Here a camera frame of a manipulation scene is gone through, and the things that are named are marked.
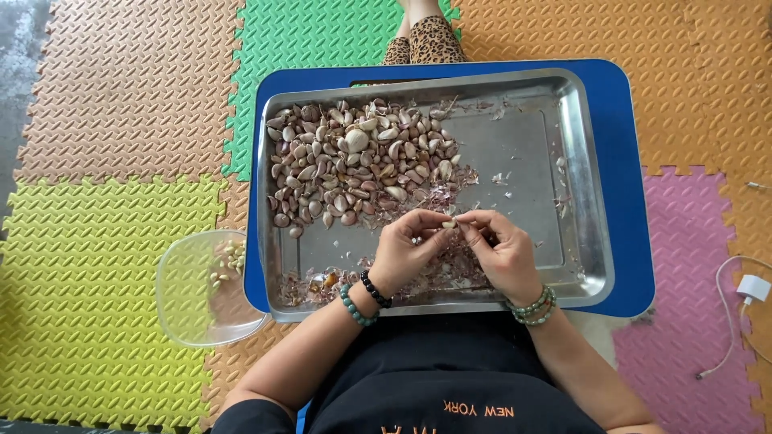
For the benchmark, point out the pile of unpeeled garlic cloves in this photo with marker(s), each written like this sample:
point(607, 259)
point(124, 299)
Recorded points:
point(356, 163)

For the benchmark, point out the peeled garlic cloves group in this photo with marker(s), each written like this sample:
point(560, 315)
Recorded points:
point(229, 262)

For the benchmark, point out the half-peeled garlic clove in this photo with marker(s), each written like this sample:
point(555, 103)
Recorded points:
point(449, 224)

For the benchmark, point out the person's left hand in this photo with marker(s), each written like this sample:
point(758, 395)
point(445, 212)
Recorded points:
point(401, 256)

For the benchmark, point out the heap of garlic skins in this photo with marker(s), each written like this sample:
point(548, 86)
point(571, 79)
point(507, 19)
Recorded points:
point(338, 283)

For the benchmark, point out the blue low table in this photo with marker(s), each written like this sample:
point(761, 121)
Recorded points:
point(630, 181)

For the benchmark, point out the clear plastic bowl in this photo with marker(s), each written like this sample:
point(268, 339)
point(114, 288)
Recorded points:
point(193, 307)

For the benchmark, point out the pink foam floor mat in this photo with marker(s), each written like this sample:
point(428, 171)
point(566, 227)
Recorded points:
point(681, 301)

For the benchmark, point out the person's black shirt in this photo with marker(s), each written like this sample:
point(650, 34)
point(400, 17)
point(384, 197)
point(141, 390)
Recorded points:
point(440, 374)

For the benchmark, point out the person's right hand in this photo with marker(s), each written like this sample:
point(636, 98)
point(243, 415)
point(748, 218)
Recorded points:
point(506, 259)

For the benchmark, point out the white charger plug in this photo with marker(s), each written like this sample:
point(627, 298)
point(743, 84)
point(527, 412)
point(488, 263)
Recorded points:
point(754, 288)

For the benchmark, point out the orange foam floor mat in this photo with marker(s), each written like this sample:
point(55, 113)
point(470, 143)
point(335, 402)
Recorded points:
point(675, 72)

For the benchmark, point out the tan foam floor mat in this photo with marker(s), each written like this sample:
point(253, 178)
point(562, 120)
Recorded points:
point(126, 90)

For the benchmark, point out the steel rectangular tray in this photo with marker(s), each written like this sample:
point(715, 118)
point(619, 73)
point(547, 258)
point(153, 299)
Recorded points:
point(512, 150)

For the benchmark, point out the green foam floor mat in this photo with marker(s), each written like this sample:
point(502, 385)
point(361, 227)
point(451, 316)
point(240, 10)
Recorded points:
point(289, 36)

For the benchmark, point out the yellow-green foam floor mat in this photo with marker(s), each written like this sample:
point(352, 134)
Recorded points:
point(90, 289)

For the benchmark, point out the person's legs in leopard leggings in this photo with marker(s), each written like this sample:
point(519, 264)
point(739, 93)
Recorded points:
point(425, 39)

